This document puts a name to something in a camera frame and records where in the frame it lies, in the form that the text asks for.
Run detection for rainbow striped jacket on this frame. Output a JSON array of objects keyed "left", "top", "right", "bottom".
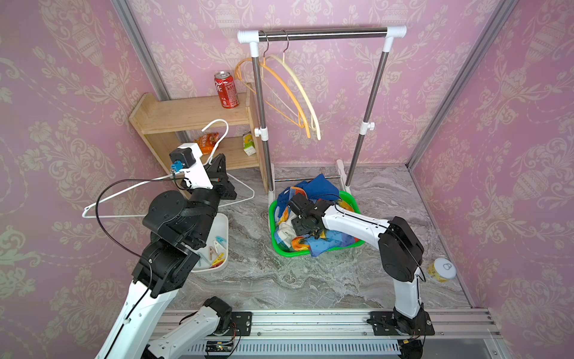
[{"left": 277, "top": 178, "right": 360, "bottom": 245}]

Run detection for white wire clothes hanger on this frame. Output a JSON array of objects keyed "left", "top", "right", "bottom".
[{"left": 81, "top": 118, "right": 256, "bottom": 219}]

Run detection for white clothespin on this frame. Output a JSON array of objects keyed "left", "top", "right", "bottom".
[{"left": 213, "top": 241, "right": 225, "bottom": 254}]

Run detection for wooden clothes hanger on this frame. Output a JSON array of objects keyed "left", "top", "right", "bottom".
[
  {"left": 264, "top": 29, "right": 321, "bottom": 141},
  {"left": 259, "top": 55, "right": 310, "bottom": 137}
]

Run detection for blue red white jacket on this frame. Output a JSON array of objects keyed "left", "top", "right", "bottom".
[{"left": 277, "top": 174, "right": 339, "bottom": 212}]

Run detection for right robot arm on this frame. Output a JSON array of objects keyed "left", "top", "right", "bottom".
[{"left": 288, "top": 194, "right": 435, "bottom": 339}]

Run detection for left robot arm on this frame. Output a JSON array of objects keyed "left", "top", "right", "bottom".
[{"left": 97, "top": 150, "right": 240, "bottom": 358}]

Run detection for orange snack bag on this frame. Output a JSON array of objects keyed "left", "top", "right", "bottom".
[{"left": 195, "top": 133, "right": 220, "bottom": 156}]

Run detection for green white drink carton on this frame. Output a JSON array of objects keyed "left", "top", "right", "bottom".
[{"left": 242, "top": 132, "right": 257, "bottom": 156}]

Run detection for green plastic basket tray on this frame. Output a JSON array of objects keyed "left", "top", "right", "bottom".
[{"left": 268, "top": 200, "right": 364, "bottom": 258}]

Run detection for wooden two-tier shelf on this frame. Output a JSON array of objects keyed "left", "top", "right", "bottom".
[{"left": 129, "top": 92, "right": 268, "bottom": 188}]

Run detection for red soda can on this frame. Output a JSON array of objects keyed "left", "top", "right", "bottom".
[{"left": 214, "top": 71, "right": 239, "bottom": 109}]

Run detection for steel clothes rack white joints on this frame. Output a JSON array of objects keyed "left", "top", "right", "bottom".
[{"left": 237, "top": 25, "right": 407, "bottom": 203}]

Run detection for yellow white round container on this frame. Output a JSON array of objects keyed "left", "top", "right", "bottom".
[{"left": 427, "top": 258, "right": 457, "bottom": 283}]

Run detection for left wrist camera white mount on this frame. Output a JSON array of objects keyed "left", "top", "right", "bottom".
[{"left": 169, "top": 143, "right": 213, "bottom": 190}]

